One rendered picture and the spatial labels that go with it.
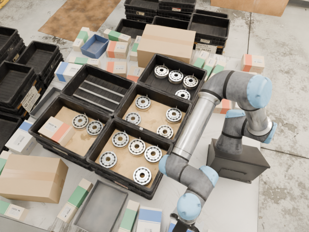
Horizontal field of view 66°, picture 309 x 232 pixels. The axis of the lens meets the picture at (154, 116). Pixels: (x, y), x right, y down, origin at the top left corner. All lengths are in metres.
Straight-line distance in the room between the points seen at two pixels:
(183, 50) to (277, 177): 1.45
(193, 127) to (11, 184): 1.05
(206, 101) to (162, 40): 1.04
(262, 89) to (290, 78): 2.33
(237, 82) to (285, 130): 1.90
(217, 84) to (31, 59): 2.17
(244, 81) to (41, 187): 1.14
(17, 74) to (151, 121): 1.45
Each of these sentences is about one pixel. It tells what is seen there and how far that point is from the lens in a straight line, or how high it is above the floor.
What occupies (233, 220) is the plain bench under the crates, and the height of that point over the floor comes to 0.70.
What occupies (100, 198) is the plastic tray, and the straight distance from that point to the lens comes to 1.52.
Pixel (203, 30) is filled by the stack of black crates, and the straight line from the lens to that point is 2.71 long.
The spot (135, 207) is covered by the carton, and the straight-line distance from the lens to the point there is 1.43.
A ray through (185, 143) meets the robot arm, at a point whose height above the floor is 1.34.
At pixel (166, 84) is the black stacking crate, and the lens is 1.71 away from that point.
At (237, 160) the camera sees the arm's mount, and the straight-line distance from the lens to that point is 1.33.
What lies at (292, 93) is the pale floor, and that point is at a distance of 3.12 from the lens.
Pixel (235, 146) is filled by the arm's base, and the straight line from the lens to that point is 1.38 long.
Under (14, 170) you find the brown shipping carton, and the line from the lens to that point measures 1.58.
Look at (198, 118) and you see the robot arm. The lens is 0.93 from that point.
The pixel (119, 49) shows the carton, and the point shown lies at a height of 0.78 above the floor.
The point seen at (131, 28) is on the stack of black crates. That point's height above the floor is 0.27.
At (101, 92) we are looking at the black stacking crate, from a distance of 1.71.
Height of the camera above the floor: 2.16
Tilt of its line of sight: 59 degrees down
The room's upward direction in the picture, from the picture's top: straight up
